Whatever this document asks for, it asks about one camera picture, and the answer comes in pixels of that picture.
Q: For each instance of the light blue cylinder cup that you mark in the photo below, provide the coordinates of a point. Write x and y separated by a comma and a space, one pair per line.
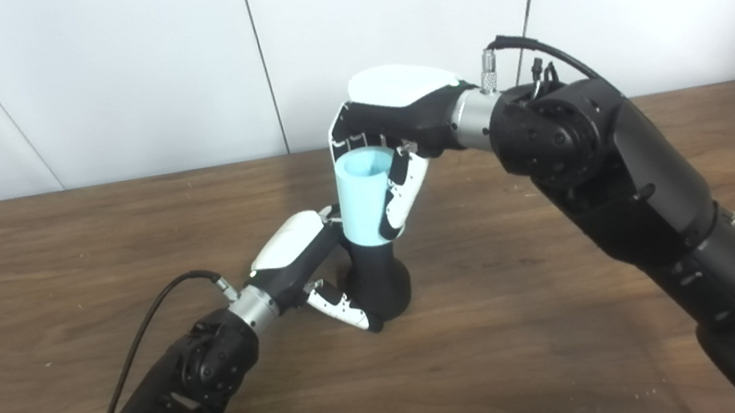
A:
359, 200

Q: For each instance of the black flared nozzle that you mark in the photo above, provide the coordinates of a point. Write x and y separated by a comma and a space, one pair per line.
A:
378, 278

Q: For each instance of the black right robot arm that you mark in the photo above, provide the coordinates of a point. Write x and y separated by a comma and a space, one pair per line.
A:
628, 196

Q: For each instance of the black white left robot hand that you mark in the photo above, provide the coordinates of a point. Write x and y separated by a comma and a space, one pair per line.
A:
293, 247

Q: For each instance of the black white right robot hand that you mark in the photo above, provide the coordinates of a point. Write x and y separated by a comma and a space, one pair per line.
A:
403, 106

